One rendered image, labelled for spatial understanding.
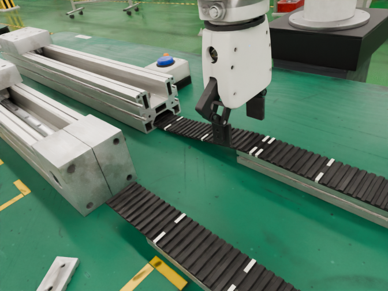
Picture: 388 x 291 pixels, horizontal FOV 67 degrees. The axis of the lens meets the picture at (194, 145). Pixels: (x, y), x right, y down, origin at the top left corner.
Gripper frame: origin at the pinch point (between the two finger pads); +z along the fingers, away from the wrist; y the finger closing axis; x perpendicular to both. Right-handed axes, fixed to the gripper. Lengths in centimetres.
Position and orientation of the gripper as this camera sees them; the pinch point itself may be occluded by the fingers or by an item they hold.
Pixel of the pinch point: (239, 123)
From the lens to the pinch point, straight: 45.6
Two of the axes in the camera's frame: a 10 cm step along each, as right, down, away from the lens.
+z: 1.4, 8.0, 5.9
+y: 6.7, -5.1, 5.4
